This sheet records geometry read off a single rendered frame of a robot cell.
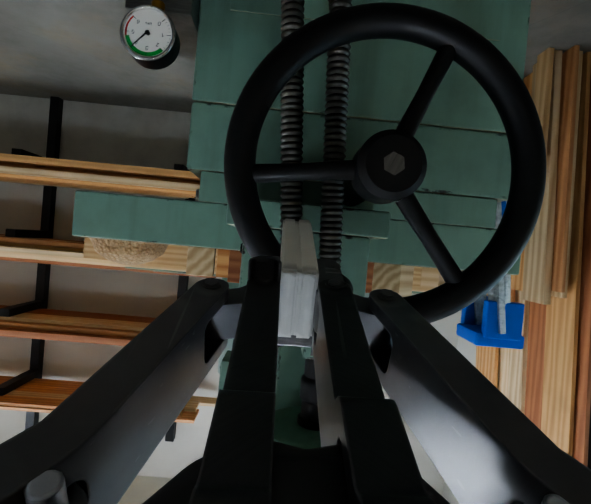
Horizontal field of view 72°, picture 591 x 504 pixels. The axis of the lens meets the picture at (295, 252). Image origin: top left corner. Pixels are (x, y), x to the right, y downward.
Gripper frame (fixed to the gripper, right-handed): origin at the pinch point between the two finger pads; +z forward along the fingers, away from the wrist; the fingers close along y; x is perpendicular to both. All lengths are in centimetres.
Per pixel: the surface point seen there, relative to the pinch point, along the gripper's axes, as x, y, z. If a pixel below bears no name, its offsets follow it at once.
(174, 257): -19, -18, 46
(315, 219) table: -4.7, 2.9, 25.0
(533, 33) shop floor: 38, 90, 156
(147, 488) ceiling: -258, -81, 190
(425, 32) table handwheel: 13.8, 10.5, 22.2
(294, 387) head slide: -45, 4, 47
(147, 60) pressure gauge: 10.1, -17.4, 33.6
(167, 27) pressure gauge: 13.8, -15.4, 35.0
